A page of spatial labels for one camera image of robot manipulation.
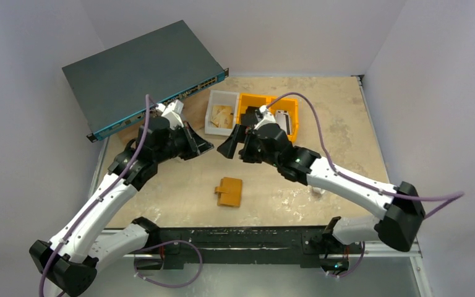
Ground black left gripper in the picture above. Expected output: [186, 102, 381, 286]
[154, 120, 213, 163]

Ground gold cards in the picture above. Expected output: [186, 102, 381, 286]
[210, 105, 227, 127]

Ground yellow leather card holder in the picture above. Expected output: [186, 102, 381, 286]
[215, 177, 243, 207]

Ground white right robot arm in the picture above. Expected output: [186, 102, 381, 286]
[217, 106, 426, 252]

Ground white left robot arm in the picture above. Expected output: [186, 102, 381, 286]
[29, 99, 213, 296]

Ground wooden board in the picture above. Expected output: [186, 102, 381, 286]
[117, 89, 210, 146]

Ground white plastic bin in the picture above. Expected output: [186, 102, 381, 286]
[204, 90, 239, 136]

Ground yellow middle bin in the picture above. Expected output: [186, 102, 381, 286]
[235, 93, 271, 124]

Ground yellow bin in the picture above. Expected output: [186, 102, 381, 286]
[235, 93, 271, 124]
[269, 98, 299, 143]

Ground yellow right bin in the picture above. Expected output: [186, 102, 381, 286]
[269, 98, 299, 143]

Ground white plastic cylinder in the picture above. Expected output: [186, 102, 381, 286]
[311, 187, 326, 196]

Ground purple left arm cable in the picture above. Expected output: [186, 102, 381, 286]
[38, 94, 158, 297]

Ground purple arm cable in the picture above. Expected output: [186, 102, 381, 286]
[38, 94, 158, 297]
[262, 92, 465, 220]

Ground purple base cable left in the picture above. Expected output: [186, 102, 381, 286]
[133, 239, 203, 290]

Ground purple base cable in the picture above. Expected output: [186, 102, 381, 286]
[324, 241, 366, 280]
[133, 239, 203, 290]

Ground grey network switch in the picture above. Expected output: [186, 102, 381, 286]
[62, 20, 229, 142]

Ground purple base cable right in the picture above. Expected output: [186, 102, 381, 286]
[324, 241, 366, 280]

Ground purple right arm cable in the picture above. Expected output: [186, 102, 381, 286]
[262, 92, 465, 220]

